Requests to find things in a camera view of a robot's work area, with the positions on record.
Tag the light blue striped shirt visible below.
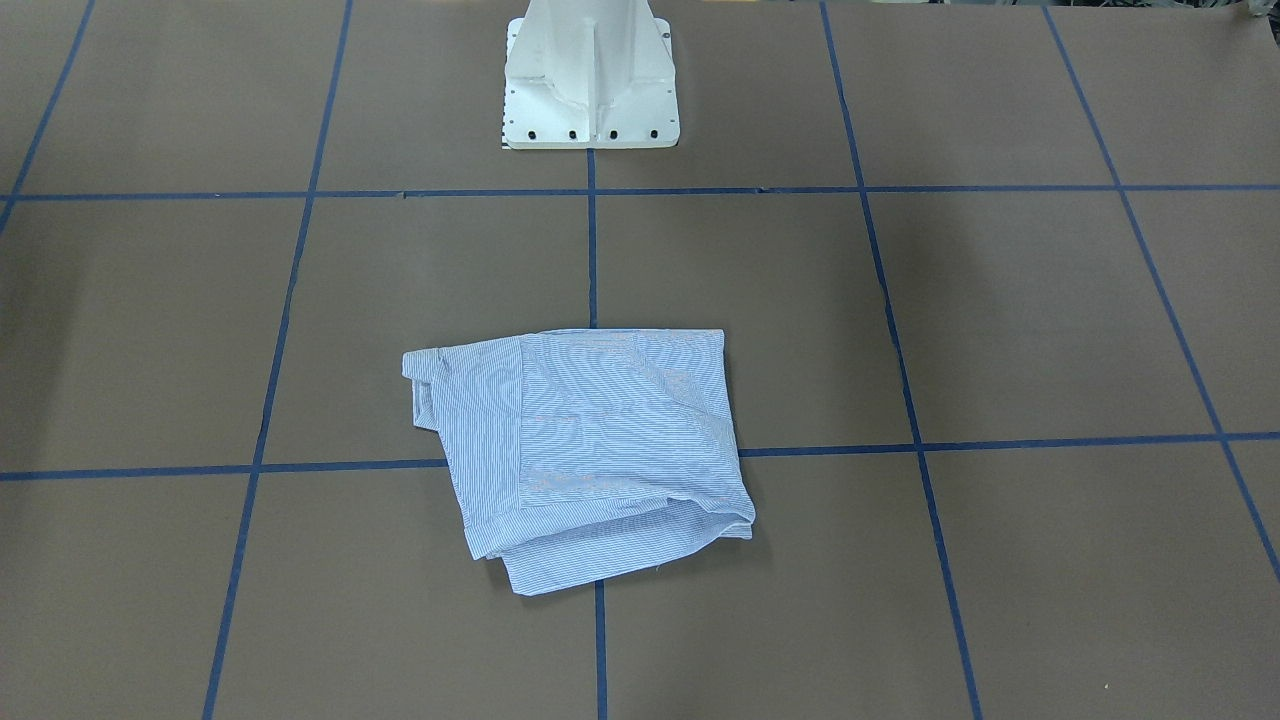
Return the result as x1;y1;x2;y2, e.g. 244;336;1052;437
401;329;756;596

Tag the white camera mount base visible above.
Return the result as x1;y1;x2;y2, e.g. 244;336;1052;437
500;1;682;151

